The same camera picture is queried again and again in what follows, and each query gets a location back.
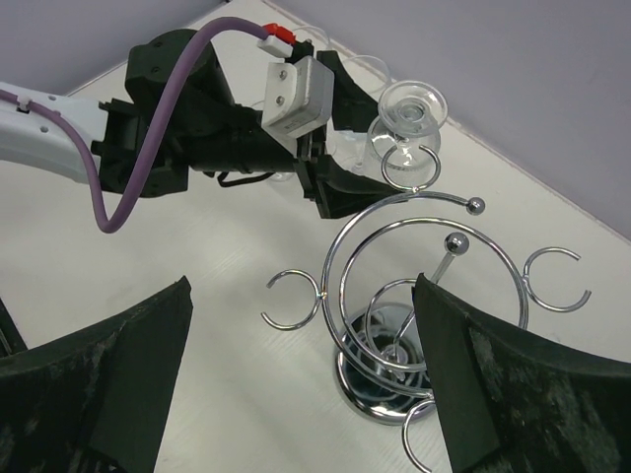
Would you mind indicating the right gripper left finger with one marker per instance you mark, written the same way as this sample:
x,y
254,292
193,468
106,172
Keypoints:
x,y
97,399

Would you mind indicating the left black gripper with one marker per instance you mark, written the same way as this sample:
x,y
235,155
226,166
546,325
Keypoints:
x,y
338,192

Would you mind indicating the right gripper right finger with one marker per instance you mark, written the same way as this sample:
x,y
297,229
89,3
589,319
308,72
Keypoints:
x,y
512,401

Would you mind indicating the clear wine glass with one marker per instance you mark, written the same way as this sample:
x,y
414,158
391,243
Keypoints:
x,y
318,37

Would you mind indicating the chrome wine glass rack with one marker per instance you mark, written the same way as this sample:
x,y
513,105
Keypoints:
x,y
380,368

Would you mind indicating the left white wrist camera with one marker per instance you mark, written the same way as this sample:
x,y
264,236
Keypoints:
x,y
298,98

